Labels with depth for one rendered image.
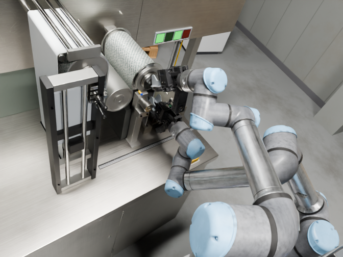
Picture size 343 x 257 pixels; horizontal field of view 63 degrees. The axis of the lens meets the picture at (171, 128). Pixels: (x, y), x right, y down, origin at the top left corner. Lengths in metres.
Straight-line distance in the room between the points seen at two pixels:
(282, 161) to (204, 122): 0.29
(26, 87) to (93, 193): 0.54
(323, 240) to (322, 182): 1.88
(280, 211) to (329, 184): 2.52
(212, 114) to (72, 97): 0.41
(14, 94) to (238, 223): 1.08
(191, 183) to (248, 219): 0.49
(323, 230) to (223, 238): 0.76
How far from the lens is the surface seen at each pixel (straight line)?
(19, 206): 1.19
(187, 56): 2.12
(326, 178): 3.21
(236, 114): 0.89
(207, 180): 1.04
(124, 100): 1.16
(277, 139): 1.04
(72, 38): 0.93
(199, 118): 0.85
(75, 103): 0.89
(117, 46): 1.21
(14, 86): 1.35
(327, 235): 1.31
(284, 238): 0.65
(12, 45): 1.24
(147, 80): 1.11
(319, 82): 4.05
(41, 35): 0.98
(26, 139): 1.36
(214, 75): 0.84
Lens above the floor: 1.95
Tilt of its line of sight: 46 degrees down
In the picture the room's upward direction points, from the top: 20 degrees clockwise
